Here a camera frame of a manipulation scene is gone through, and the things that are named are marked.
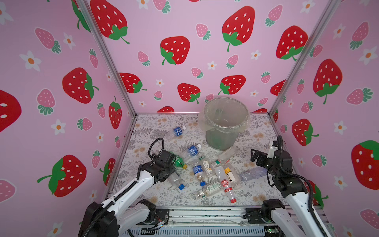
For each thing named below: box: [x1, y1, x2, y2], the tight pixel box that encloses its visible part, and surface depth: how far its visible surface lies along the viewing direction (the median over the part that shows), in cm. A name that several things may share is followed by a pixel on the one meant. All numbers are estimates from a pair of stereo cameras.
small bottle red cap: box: [224, 186, 237, 204], surface depth 80 cm
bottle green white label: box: [200, 181, 224, 198], surface depth 81 cm
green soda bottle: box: [173, 156, 188, 170], surface depth 90 cm
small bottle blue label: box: [192, 164, 206, 182], surface depth 88 cm
